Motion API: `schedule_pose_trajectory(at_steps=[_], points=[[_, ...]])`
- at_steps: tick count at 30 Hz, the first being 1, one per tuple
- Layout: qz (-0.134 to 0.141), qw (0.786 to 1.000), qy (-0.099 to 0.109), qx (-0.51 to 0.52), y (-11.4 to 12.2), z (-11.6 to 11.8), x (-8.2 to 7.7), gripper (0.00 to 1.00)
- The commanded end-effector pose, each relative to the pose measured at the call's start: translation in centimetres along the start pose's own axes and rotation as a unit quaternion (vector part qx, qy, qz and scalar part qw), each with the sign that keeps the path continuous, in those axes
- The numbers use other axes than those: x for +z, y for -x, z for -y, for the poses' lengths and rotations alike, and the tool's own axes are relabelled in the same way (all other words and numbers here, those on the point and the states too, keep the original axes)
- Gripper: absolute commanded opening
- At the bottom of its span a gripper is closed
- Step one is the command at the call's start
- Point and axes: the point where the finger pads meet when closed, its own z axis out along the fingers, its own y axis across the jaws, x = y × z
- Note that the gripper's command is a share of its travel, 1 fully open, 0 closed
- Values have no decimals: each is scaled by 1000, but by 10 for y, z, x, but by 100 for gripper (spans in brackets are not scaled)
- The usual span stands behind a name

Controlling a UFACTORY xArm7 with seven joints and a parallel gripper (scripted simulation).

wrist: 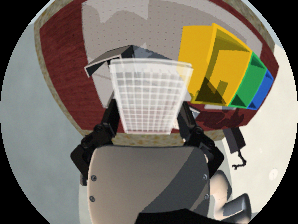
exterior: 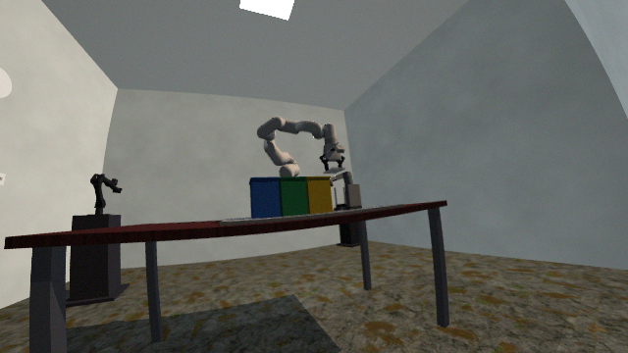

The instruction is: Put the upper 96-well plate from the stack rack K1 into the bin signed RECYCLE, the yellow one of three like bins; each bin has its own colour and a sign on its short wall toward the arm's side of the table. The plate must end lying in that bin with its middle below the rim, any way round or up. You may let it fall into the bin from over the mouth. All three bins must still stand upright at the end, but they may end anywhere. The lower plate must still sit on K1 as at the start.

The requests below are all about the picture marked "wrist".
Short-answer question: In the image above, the blue open-top bin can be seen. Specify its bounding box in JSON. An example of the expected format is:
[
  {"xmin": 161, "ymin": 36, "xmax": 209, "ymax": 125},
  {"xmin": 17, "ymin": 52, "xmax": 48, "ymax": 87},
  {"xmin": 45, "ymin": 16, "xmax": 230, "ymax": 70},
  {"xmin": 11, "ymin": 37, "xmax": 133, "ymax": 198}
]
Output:
[{"xmin": 246, "ymin": 69, "xmax": 274, "ymax": 110}]

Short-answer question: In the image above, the yellow open-top bin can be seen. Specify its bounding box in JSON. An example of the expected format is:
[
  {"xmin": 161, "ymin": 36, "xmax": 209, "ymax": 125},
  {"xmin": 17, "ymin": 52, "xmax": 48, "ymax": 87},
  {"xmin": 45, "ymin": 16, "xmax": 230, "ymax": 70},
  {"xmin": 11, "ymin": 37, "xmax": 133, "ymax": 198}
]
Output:
[{"xmin": 178, "ymin": 23, "xmax": 252, "ymax": 106}]

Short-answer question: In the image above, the green open-top bin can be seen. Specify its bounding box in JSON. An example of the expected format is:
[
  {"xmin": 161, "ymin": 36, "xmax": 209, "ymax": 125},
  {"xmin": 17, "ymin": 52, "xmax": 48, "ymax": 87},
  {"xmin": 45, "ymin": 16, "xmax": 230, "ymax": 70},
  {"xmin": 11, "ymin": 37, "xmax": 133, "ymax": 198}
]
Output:
[{"xmin": 228, "ymin": 51, "xmax": 267, "ymax": 109}]

